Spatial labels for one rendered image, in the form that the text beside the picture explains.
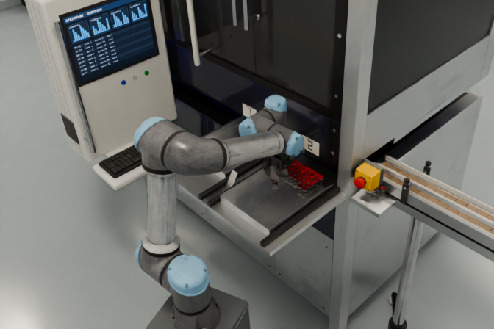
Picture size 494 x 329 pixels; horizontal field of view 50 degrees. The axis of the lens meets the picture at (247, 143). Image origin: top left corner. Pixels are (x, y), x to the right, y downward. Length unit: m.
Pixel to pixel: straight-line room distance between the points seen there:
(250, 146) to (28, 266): 2.01
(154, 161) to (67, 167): 2.44
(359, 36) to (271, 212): 0.70
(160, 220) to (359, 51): 0.79
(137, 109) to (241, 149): 1.07
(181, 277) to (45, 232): 1.92
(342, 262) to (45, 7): 1.52
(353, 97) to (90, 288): 1.84
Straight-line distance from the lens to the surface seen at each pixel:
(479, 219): 1.89
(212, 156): 1.38
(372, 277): 2.60
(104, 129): 2.41
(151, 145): 1.43
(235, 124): 2.37
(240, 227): 1.88
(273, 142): 1.57
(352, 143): 1.85
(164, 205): 1.54
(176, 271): 1.59
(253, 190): 2.02
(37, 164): 3.99
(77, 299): 2.98
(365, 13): 1.62
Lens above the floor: 2.21
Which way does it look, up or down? 36 degrees down
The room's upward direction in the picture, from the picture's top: 4 degrees counter-clockwise
